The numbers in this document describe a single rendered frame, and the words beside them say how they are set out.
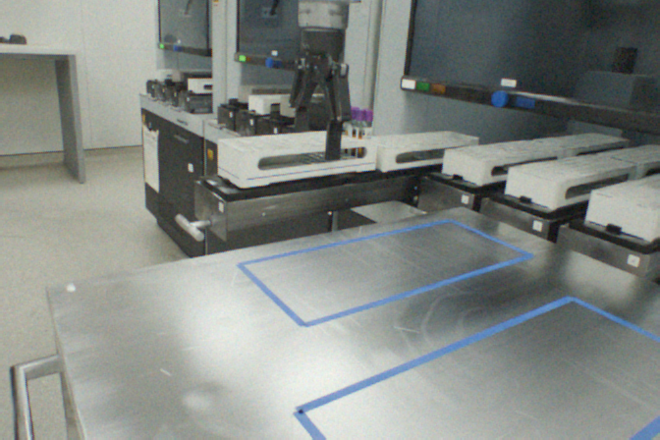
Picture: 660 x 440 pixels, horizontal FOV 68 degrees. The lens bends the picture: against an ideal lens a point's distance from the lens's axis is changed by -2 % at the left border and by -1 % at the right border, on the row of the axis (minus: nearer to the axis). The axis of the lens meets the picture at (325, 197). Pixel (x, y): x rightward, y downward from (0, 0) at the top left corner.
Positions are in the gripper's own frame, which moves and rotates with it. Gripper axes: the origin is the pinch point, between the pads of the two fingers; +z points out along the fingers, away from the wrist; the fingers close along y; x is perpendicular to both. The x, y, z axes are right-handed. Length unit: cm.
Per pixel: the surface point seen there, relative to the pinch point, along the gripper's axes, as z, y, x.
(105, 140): 72, -350, 37
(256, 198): 7.1, 6.6, -16.1
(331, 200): 9.7, 6.8, -0.6
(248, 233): 47, -67, 21
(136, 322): 6, 37, -44
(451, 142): 1.4, 5.1, 32.9
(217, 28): -20, -113, 30
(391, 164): 4.7, 5.1, 15.3
